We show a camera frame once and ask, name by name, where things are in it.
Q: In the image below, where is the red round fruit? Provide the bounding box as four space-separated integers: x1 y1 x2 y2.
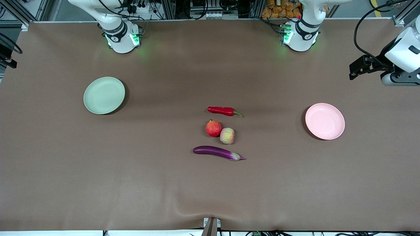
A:
206 119 222 137

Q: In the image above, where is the yellow pink apple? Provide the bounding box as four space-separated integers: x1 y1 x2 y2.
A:
220 128 235 145

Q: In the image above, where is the rack with electronics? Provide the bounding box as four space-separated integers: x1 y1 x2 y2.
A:
154 0 263 20

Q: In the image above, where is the white terminal block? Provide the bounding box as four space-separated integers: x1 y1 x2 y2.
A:
205 11 230 19

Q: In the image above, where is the bag of orange items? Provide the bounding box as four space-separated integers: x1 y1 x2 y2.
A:
262 0 302 19

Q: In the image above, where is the purple eggplant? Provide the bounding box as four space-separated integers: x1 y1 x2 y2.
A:
193 146 246 161

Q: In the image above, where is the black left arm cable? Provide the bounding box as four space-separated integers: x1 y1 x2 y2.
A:
353 0 410 66

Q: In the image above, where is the white power strip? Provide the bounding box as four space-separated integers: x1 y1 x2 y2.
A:
126 3 155 15

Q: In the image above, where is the pink plate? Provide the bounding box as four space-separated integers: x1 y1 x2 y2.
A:
305 103 346 140

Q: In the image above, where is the aluminium frame post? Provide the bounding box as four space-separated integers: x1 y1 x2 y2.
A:
392 0 420 27
0 0 50 31

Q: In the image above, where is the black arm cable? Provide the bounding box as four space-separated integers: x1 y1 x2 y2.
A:
0 33 23 54
353 0 410 66

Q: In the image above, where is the light green plate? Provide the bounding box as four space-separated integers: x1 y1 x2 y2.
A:
83 77 126 115

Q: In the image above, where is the metal camera bracket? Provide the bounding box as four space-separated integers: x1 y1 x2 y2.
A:
203 217 221 236

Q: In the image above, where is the red chili pepper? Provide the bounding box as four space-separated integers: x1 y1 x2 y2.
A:
207 106 243 117

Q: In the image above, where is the brown table cloth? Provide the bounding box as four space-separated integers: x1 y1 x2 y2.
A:
0 19 420 232

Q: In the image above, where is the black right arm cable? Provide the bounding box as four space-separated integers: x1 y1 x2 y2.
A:
0 33 23 54

